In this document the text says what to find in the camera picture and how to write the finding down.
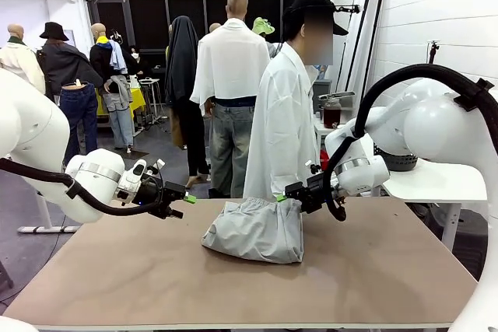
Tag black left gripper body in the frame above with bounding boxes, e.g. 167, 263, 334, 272
137, 175, 166, 215

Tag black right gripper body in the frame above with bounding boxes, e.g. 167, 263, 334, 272
302, 171, 340, 215

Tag grey training pants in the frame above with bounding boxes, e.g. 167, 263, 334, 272
201, 196, 305, 265

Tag black perforated plastic basket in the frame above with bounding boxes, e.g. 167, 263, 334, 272
373, 141, 419, 173

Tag person's right forearm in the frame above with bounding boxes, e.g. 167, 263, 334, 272
268, 133, 303, 200

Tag person's white shirt torso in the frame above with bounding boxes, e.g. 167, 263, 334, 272
243, 41, 324, 201

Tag glass jar with dark liquid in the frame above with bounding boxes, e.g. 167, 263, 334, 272
322, 97, 342, 130

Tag mannequin in light jeans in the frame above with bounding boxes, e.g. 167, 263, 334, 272
101, 74, 136, 151

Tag yellow covered table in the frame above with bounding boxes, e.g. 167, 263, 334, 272
95, 86, 148, 117

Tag grey metal tray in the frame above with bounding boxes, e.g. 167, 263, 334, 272
318, 90, 356, 102

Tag mannequin in dark blue jeans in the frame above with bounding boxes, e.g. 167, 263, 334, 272
58, 79, 99, 154

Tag white table leg stand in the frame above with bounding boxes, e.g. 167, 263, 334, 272
17, 191, 82, 234

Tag white stool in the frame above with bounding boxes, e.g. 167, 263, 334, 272
139, 77, 163, 118

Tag white side table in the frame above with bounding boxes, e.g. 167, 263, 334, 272
313, 114, 489, 252

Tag person with face mask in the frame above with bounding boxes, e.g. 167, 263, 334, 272
126, 44, 144, 76

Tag mannequin in black hooded cloak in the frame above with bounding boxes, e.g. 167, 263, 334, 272
164, 16, 211, 190

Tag mannequin with yellow scarf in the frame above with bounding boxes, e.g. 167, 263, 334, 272
89, 23, 141, 88

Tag mannequin with black hat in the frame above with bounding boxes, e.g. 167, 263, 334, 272
36, 21, 104, 96

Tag black stool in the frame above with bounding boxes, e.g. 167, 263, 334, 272
426, 207, 489, 282

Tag light green cloth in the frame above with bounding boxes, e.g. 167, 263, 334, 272
251, 16, 276, 37

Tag black tripod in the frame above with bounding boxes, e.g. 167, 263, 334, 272
426, 39, 441, 65

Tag black cap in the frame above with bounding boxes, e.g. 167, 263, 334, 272
282, 0, 350, 37

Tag mannequin in beige coat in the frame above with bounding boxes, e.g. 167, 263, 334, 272
0, 23, 46, 94

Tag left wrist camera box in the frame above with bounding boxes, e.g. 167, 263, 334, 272
144, 158, 167, 176

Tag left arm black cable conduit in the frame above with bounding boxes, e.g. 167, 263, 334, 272
0, 157, 164, 217

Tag folded black frame panels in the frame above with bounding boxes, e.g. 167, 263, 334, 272
335, 0, 389, 104

